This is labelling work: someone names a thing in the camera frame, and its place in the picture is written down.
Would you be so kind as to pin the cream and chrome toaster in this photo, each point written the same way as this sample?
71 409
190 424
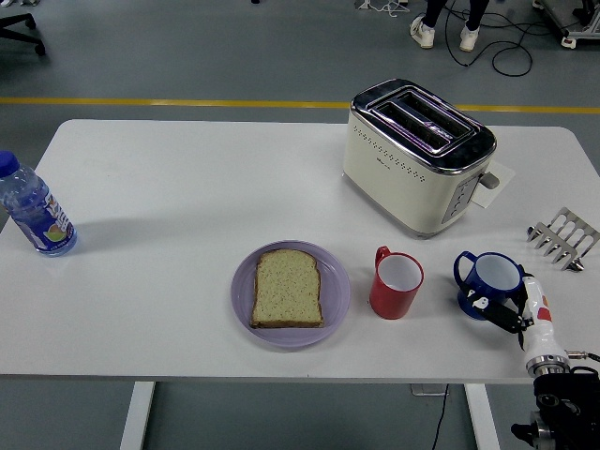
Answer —
394 187

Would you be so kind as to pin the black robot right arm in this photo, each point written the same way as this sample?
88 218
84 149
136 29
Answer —
567 408

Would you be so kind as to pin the person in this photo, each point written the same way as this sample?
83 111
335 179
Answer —
433 11

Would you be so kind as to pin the white paper sheet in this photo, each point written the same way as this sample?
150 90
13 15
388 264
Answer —
504 175

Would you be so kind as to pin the red enamel mug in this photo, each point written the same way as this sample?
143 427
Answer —
391 304

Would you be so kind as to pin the silver metal toast rack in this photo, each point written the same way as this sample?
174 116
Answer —
562 225

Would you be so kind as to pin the grey socket box under table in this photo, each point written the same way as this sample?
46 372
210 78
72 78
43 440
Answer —
424 389

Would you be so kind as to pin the white table leg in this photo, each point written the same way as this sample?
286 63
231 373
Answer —
483 417
138 417

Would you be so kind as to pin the blue enamel mug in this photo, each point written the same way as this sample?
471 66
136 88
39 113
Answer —
487 288

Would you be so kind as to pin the equipment cart with metal frame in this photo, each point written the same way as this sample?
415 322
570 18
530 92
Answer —
579 23

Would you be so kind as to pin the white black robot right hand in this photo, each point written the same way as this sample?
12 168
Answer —
539 337

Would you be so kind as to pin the black office chair base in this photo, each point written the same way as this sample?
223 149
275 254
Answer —
19 22

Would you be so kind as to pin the white sneaker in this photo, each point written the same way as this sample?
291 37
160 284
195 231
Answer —
469 40
423 33

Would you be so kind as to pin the clear bottle with blue cap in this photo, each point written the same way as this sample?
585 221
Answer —
40 220

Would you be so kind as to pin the slice of bread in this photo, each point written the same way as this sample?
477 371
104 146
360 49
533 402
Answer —
287 290

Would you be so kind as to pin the purple round plate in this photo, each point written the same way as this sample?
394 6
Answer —
337 290

